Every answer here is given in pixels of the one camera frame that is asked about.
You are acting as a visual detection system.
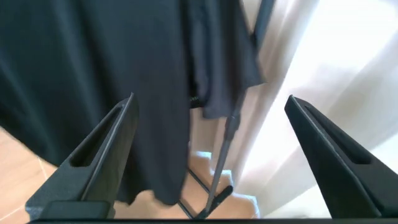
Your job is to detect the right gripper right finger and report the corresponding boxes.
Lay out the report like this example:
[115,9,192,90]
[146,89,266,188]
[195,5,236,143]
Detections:
[284,95,398,219]

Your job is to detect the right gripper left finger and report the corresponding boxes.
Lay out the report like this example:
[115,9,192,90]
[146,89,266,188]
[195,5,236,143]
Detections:
[25,92,140,219]

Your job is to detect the black shorts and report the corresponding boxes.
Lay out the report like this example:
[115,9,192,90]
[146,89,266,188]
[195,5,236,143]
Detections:
[0,0,191,206]

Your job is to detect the black clothes rack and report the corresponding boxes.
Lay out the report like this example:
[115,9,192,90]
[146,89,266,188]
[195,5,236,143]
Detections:
[177,0,276,219]

